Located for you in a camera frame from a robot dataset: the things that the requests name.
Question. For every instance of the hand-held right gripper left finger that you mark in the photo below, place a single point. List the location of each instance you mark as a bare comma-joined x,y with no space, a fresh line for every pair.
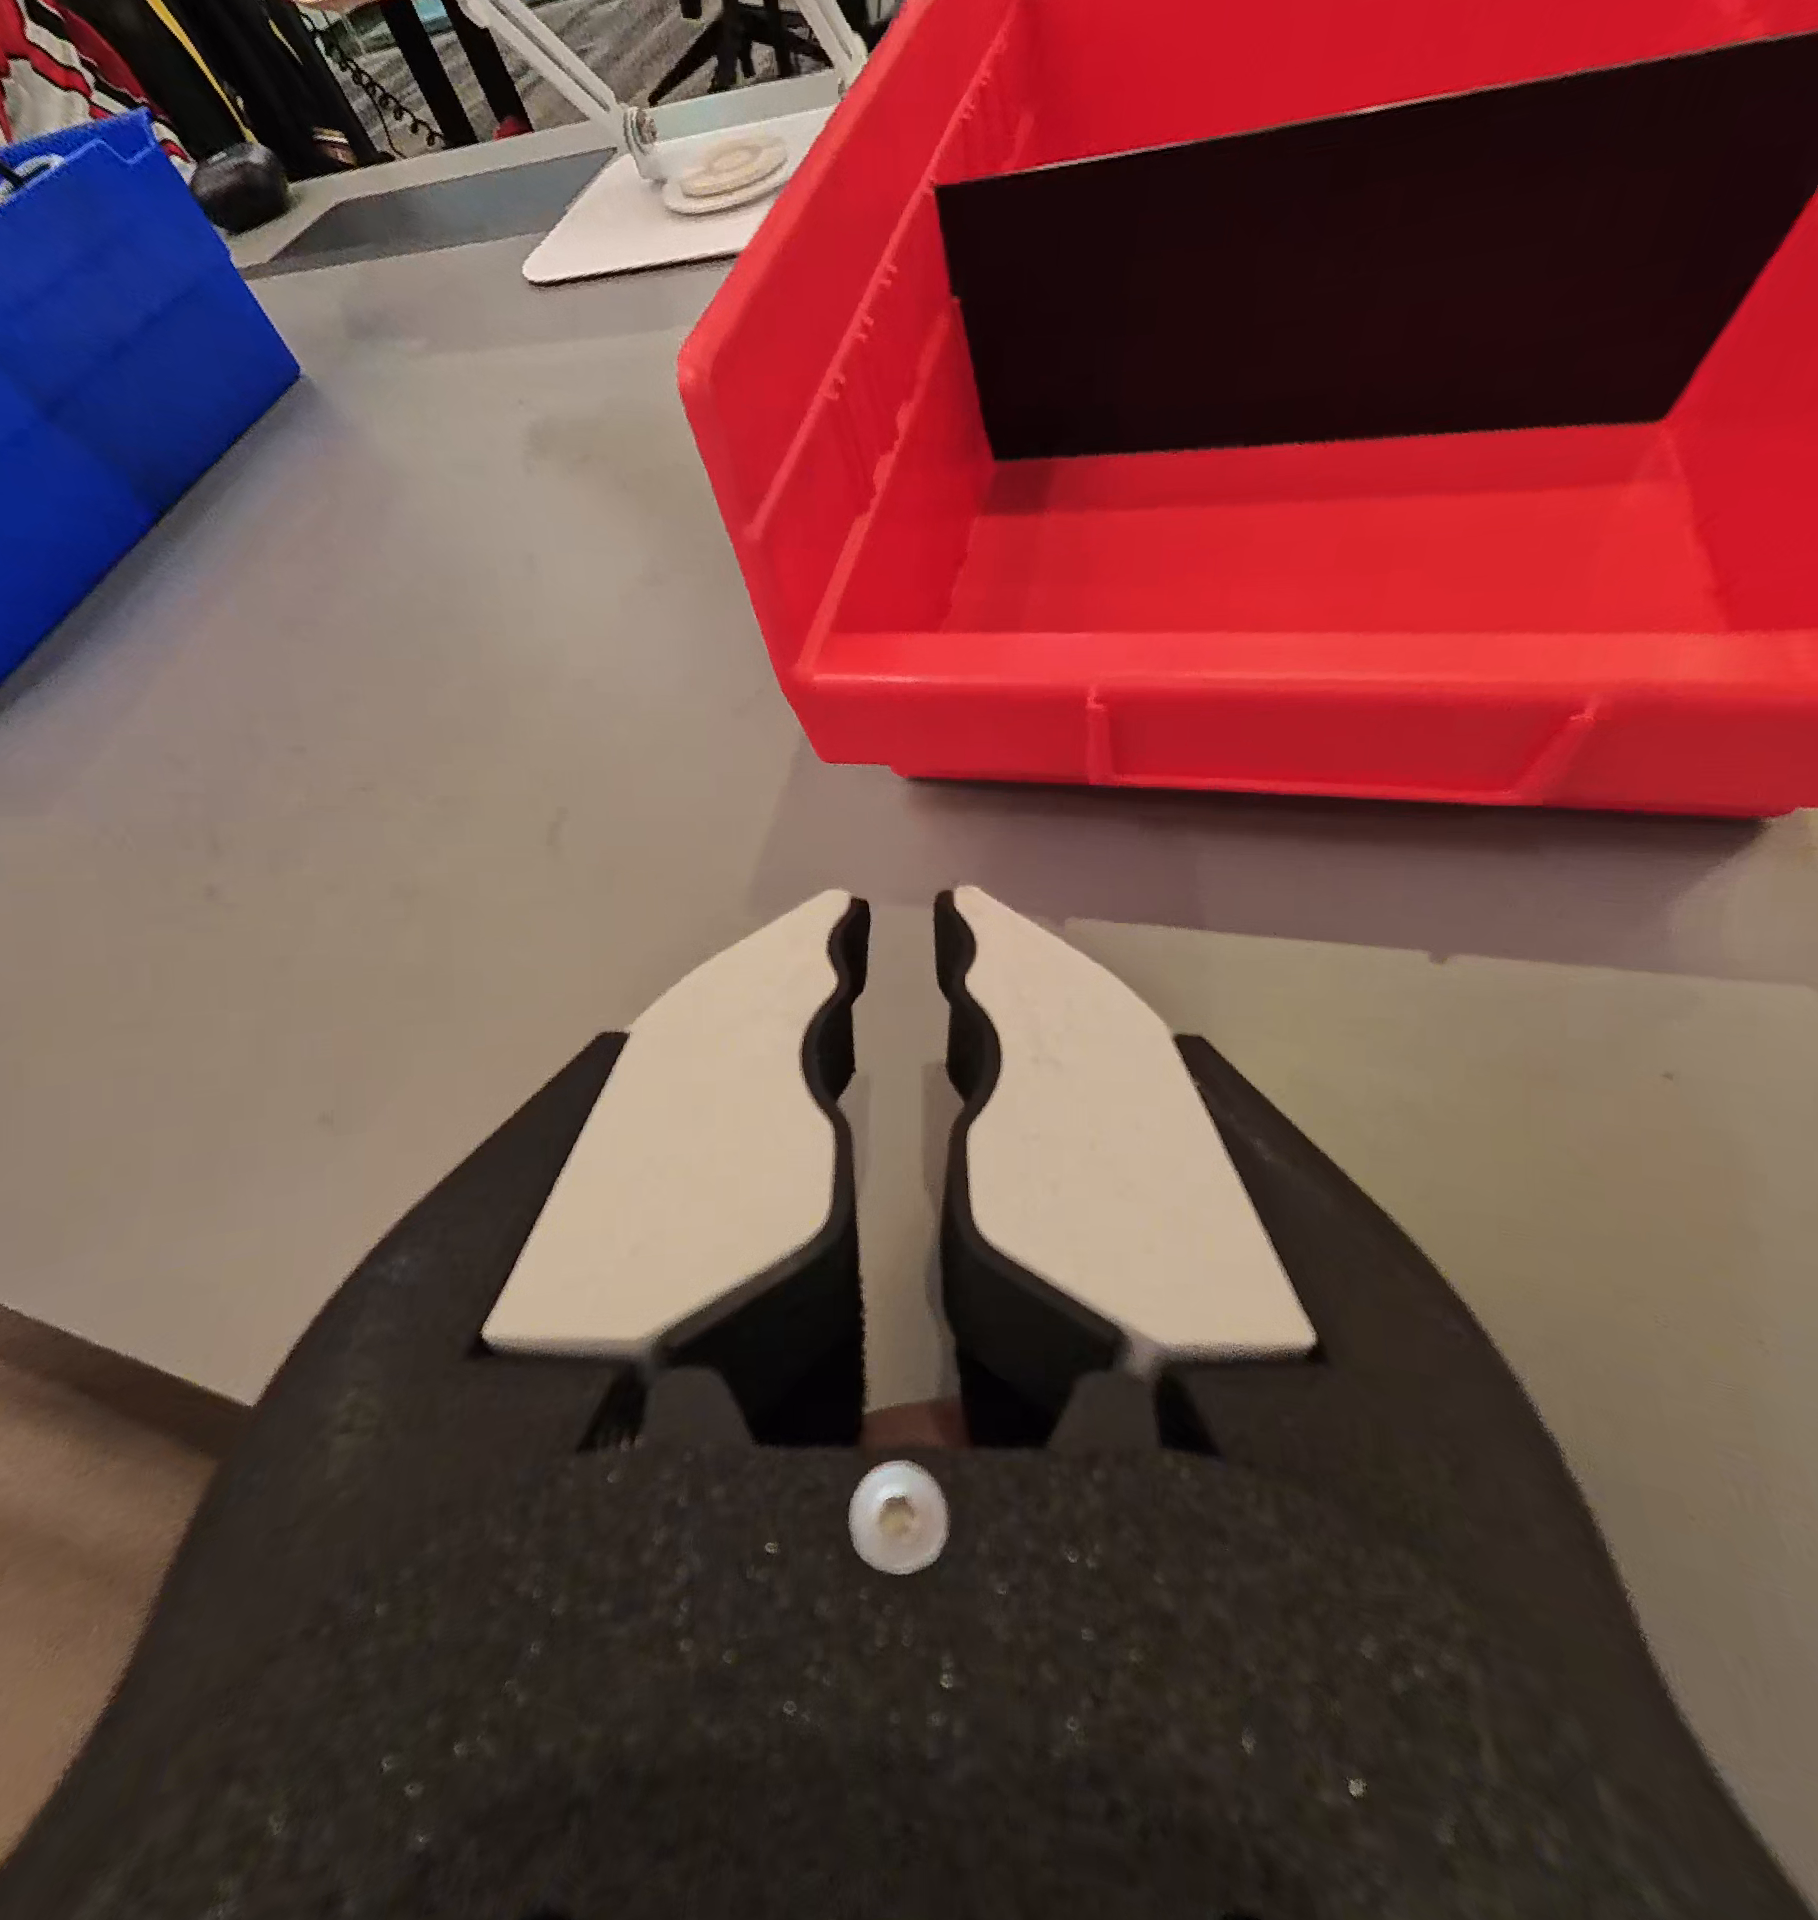
670,1186

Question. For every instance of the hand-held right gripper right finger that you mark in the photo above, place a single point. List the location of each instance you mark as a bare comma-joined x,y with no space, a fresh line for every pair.
1118,1186

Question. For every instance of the red plastic bin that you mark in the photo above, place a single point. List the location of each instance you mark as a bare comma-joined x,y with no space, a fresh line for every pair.
1298,707

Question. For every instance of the blue plastic bin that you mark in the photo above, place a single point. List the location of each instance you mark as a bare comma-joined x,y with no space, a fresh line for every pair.
83,420

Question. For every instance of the black divider of red bin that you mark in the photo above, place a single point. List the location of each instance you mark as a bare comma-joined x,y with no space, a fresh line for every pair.
1374,272

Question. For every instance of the white tablet stand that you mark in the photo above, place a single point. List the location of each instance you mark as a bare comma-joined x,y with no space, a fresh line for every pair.
624,225

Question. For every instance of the black round object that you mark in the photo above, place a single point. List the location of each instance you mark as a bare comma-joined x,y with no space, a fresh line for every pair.
242,189

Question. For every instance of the black yellow-striped jacket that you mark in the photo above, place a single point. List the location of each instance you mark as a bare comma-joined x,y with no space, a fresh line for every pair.
249,58

